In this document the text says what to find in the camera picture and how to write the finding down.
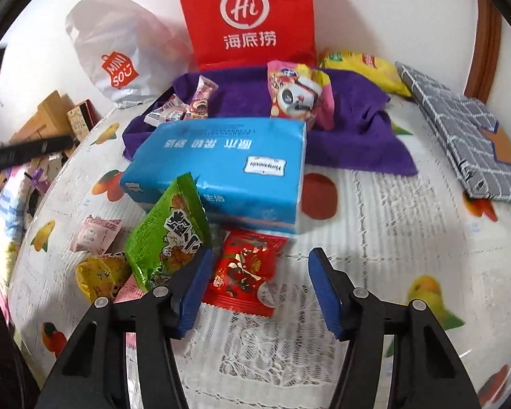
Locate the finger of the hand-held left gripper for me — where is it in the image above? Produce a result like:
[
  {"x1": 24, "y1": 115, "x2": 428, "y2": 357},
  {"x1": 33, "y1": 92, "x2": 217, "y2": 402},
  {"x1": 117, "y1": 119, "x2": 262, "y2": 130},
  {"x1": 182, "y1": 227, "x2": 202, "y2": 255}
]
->
[{"x1": 0, "y1": 135, "x2": 81, "y2": 180}]

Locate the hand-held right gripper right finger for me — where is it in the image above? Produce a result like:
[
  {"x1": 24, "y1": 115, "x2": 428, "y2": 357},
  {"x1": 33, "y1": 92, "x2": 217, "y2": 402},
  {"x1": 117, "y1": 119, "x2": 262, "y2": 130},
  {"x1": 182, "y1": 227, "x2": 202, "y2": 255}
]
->
[{"x1": 308, "y1": 247, "x2": 482, "y2": 409}]

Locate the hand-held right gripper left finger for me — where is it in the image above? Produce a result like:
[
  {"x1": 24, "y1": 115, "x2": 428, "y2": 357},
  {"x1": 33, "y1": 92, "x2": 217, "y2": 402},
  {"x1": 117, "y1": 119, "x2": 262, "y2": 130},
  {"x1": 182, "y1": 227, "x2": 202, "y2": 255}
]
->
[{"x1": 34, "y1": 247, "x2": 216, "y2": 409}]

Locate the red snack packet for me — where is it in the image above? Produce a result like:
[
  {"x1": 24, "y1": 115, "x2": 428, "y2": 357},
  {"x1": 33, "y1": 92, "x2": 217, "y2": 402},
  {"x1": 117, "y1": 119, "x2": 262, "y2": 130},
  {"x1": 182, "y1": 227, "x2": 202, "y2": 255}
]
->
[{"x1": 203, "y1": 228, "x2": 289, "y2": 318}]

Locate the green snack packet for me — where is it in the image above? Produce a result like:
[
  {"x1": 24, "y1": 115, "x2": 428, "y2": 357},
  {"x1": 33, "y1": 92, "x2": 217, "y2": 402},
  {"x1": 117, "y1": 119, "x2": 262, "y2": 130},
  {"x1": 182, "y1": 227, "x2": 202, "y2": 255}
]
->
[{"x1": 125, "y1": 172, "x2": 214, "y2": 292}]

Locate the yellow small snack packet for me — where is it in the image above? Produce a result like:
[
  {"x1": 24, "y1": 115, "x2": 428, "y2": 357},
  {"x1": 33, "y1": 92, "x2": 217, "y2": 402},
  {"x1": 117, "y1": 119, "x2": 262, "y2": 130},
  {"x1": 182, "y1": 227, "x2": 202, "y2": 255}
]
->
[{"x1": 75, "y1": 253, "x2": 133, "y2": 303}]

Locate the pale pink small packet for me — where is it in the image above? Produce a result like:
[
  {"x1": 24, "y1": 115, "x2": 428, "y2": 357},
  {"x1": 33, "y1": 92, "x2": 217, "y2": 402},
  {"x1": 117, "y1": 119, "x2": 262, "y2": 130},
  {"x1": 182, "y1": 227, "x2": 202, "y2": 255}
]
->
[{"x1": 70, "y1": 215, "x2": 123, "y2": 254}]

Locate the small clear snack packet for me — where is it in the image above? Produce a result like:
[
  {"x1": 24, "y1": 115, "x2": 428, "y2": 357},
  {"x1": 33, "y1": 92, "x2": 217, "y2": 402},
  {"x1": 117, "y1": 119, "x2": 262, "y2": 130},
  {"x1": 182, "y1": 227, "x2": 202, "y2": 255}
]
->
[{"x1": 145, "y1": 94, "x2": 186, "y2": 126}]

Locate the purple cloth lined tray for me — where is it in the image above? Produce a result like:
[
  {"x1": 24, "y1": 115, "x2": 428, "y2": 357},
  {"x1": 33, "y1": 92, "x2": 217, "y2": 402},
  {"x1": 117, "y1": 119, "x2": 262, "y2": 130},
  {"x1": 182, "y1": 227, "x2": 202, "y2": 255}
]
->
[{"x1": 123, "y1": 68, "x2": 418, "y2": 176}]

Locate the pink and brown snack packet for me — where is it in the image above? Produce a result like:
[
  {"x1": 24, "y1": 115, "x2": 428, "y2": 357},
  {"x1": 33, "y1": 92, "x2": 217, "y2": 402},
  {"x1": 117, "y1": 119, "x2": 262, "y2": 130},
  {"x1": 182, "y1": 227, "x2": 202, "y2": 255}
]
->
[{"x1": 183, "y1": 75, "x2": 219, "y2": 119}]

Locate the pink and yellow snack packet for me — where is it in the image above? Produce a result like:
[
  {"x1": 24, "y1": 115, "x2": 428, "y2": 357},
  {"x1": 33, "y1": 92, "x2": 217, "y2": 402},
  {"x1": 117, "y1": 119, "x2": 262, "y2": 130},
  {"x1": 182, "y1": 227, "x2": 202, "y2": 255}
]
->
[{"x1": 267, "y1": 60, "x2": 335, "y2": 131}]

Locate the panda print snack packet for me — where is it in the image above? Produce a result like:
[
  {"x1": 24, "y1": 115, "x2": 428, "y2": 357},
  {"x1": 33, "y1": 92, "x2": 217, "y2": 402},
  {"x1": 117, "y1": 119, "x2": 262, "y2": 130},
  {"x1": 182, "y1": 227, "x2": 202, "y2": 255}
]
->
[{"x1": 269, "y1": 74, "x2": 324, "y2": 120}]

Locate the wooden headboard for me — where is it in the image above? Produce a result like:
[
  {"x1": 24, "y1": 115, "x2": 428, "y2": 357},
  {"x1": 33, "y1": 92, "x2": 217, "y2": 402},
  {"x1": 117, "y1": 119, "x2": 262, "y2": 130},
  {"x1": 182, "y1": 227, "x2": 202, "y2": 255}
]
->
[{"x1": 9, "y1": 90, "x2": 75, "y2": 146}]

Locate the patterned box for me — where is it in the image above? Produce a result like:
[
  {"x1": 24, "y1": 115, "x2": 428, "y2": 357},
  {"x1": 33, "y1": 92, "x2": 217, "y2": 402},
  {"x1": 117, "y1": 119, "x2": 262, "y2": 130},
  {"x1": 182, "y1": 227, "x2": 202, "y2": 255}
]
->
[{"x1": 66, "y1": 99, "x2": 100, "y2": 141}]

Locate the fruit printed tablecloth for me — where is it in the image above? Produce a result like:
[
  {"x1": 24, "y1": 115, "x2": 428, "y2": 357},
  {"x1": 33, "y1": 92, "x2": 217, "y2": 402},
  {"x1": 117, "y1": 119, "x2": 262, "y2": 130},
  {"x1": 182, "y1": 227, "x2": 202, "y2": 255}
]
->
[{"x1": 9, "y1": 81, "x2": 511, "y2": 409}]

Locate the blue tissue pack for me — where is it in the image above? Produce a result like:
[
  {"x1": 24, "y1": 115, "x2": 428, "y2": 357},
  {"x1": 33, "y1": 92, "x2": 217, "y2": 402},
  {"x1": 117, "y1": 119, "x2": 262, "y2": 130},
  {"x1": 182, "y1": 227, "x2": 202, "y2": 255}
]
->
[{"x1": 120, "y1": 117, "x2": 308, "y2": 235}]

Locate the white plastic bag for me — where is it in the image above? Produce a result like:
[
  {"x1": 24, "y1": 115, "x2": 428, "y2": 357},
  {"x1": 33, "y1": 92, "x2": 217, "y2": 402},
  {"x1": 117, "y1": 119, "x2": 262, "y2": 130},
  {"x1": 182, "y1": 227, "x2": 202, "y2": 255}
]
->
[{"x1": 65, "y1": 0, "x2": 194, "y2": 109}]

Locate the folded grey checked cloth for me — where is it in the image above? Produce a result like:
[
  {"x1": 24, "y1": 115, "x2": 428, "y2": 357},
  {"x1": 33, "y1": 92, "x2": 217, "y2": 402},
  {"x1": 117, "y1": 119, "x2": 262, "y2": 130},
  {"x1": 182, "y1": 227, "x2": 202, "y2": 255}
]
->
[{"x1": 395, "y1": 62, "x2": 511, "y2": 205}]

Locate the yellow chip bag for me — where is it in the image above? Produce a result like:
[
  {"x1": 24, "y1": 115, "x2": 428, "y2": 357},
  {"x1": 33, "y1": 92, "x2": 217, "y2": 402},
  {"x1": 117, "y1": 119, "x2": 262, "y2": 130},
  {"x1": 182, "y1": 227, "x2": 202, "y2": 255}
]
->
[{"x1": 319, "y1": 49, "x2": 414, "y2": 99}]

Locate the red paper bag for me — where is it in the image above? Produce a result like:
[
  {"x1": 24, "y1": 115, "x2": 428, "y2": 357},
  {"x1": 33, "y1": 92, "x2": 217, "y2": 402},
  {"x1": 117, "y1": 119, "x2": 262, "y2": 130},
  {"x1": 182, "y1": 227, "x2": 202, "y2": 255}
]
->
[{"x1": 172, "y1": 0, "x2": 318, "y2": 72}]

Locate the brown wooden door frame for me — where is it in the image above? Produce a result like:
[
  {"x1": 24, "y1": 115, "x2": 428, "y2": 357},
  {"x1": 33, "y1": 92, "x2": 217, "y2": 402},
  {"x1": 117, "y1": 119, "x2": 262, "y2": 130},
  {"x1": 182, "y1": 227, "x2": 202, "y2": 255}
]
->
[{"x1": 464, "y1": 0, "x2": 503, "y2": 103}]

